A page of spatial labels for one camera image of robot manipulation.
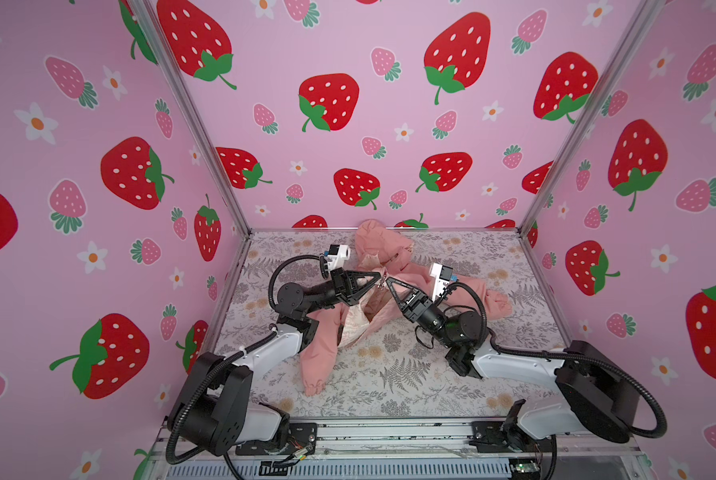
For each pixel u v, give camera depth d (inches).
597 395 17.1
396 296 26.1
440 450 28.8
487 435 29.2
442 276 25.1
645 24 27.4
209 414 16.5
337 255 27.1
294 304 22.9
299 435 29.5
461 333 22.3
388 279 25.9
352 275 25.9
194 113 33.8
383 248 43.8
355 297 25.6
